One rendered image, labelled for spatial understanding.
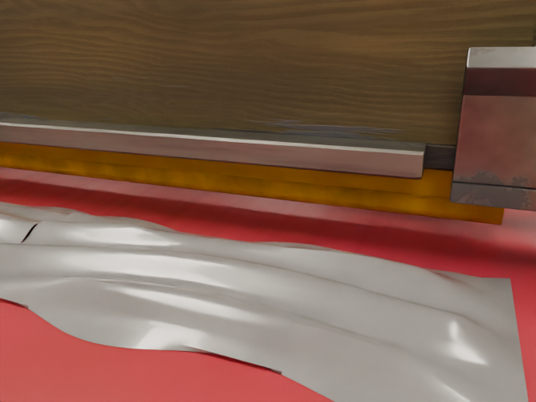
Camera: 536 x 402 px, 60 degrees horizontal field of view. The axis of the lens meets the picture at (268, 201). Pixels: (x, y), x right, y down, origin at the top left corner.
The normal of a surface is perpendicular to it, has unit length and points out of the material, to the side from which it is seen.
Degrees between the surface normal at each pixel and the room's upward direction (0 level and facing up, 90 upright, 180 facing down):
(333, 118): 90
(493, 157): 90
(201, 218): 0
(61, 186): 0
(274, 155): 90
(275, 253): 24
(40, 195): 0
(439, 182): 90
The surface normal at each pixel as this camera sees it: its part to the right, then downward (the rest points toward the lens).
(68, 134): -0.37, 0.36
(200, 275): -0.18, -0.64
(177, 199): -0.04, -0.93
